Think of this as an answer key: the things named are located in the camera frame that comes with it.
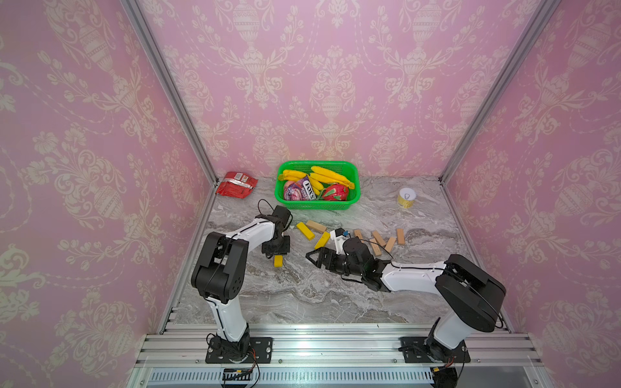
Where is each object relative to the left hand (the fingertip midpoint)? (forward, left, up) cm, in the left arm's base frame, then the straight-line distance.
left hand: (281, 252), depth 96 cm
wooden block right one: (+9, -31, +2) cm, 32 cm away
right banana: (+36, -20, +8) cm, 42 cm away
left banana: (+37, -4, +8) cm, 38 cm away
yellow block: (-4, +1, +1) cm, 4 cm away
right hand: (-11, -11, +10) cm, 19 cm away
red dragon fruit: (+25, -22, +9) cm, 34 cm away
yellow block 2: (+10, -9, 0) cm, 14 cm away
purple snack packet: (+26, -6, +9) cm, 28 cm away
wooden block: (+13, -14, +1) cm, 19 cm away
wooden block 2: (+4, -44, +1) cm, 44 cm away
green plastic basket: (+40, -29, +8) cm, 51 cm away
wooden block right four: (+8, -49, +1) cm, 49 cm away
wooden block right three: (+1, -38, +2) cm, 38 cm away
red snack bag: (+35, +25, +3) cm, 43 cm away
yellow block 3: (+5, -16, +1) cm, 17 cm away
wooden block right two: (+6, -39, +1) cm, 40 cm away
